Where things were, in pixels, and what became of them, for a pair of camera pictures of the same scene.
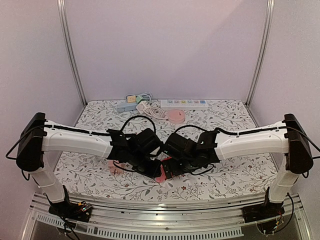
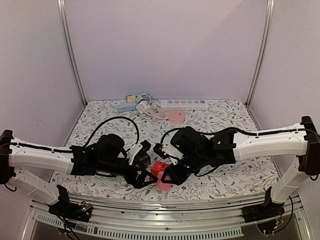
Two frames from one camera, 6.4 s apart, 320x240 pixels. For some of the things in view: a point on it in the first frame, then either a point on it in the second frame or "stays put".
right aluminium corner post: x=269 y=14 stays put
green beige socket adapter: x=139 y=98 stays put
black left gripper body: x=139 y=165 -> x=108 y=167
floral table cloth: x=249 y=178 stays put
